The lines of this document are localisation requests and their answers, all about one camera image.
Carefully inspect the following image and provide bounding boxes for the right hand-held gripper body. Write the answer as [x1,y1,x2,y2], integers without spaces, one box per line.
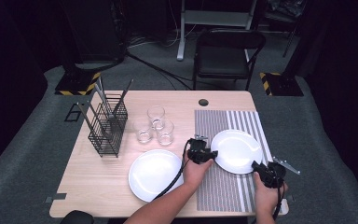
[258,156,301,189]

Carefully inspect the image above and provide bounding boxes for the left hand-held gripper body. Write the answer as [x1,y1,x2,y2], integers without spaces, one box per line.
[186,134,213,165]

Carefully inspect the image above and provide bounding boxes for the white round plate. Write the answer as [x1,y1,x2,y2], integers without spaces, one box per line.
[210,129,264,175]
[128,148,186,203]

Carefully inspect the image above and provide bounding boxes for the clear drinking glass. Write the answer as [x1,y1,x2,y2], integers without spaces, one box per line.
[146,105,166,131]
[156,119,175,147]
[132,119,154,145]

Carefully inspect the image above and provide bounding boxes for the black wire cutlery rack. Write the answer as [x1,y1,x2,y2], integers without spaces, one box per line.
[88,92,129,159]

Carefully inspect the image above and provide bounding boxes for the person's left hand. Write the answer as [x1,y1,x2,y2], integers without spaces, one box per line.
[182,158,214,191]

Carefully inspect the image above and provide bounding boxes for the person's right hand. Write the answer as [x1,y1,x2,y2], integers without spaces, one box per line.
[253,172,289,215]

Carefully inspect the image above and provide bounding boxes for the striped woven placemat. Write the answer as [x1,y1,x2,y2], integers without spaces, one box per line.
[194,109,284,215]

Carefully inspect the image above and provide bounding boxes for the black hazard-striped stand base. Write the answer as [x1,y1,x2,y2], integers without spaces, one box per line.
[259,71,305,97]
[54,70,102,96]

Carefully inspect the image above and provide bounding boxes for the metal utensil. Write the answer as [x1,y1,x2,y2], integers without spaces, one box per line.
[93,83,111,120]
[113,78,134,119]
[99,76,106,104]

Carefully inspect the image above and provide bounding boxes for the black folding chair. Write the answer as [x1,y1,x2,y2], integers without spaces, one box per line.
[192,27,267,91]

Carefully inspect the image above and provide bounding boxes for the dark curtain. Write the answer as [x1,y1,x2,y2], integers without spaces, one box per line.
[304,0,358,206]
[0,0,49,180]

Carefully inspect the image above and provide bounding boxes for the dark rounded object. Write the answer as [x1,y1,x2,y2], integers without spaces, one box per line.
[60,209,95,224]

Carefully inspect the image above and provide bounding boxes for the black cabinet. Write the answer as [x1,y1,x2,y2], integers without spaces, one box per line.
[59,0,129,64]

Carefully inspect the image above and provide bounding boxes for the dark equipment pile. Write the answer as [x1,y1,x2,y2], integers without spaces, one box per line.
[266,0,308,19]

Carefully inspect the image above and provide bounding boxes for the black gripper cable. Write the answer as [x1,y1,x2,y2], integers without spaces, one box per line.
[272,182,287,220]
[153,139,192,201]

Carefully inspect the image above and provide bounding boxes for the black floor cable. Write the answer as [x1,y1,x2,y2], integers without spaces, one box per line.
[125,50,194,91]

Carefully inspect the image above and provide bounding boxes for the bundle of floor cables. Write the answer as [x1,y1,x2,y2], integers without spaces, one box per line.
[127,29,181,49]

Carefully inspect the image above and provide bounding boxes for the white metal frame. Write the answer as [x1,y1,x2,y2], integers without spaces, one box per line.
[176,0,258,62]

